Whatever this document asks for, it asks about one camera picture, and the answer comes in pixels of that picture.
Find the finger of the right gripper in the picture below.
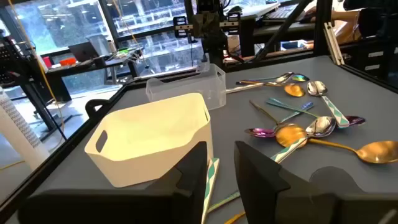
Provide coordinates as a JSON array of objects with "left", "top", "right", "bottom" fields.
[
  {"left": 197, "top": 18, "right": 208, "bottom": 40},
  {"left": 208, "top": 18, "right": 220, "bottom": 40}
]

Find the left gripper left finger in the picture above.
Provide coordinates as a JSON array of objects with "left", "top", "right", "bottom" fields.
[{"left": 17, "top": 141, "right": 208, "bottom": 224}]

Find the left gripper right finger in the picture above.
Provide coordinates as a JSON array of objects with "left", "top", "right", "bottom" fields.
[{"left": 233, "top": 141, "right": 398, "bottom": 224}]

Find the person's forearm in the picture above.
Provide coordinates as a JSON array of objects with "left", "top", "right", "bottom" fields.
[{"left": 310, "top": 7, "right": 363, "bottom": 44}]

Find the white plastic bin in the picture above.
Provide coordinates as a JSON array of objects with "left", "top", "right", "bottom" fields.
[{"left": 84, "top": 92, "right": 215, "bottom": 189}]

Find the clear plastic bin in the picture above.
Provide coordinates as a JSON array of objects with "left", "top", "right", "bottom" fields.
[{"left": 145, "top": 63, "right": 227, "bottom": 111}]

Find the black keyboard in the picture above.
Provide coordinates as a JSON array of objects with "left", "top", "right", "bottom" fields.
[{"left": 264, "top": 3, "right": 301, "bottom": 22}]

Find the dark grey laptop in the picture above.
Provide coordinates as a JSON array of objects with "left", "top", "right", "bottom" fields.
[{"left": 67, "top": 41, "right": 101, "bottom": 63}]

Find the orange bowl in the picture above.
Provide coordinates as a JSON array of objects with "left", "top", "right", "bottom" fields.
[{"left": 58, "top": 57, "right": 77, "bottom": 67}]

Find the blue-grey table mat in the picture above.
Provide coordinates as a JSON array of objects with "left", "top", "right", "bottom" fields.
[{"left": 4, "top": 55, "right": 398, "bottom": 224}]

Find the black drawer cabinet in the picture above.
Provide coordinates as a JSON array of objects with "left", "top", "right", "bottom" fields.
[{"left": 343, "top": 37, "right": 398, "bottom": 83}]

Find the white tower fan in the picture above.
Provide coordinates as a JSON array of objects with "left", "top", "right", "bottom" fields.
[{"left": 0, "top": 88, "right": 51, "bottom": 171}]

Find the glass window wall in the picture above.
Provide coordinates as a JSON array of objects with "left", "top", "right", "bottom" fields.
[{"left": 0, "top": 0, "right": 315, "bottom": 94}]

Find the black frame clamp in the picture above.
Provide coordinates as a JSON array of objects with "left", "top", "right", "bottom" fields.
[{"left": 85, "top": 98, "right": 112, "bottom": 119}]

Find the black aluminium table frame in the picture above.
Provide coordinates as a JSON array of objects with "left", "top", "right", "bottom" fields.
[{"left": 0, "top": 0, "right": 398, "bottom": 224}]

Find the yellow hanging cable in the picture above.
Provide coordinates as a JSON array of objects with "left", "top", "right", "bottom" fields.
[{"left": 6, "top": 0, "right": 67, "bottom": 147}]

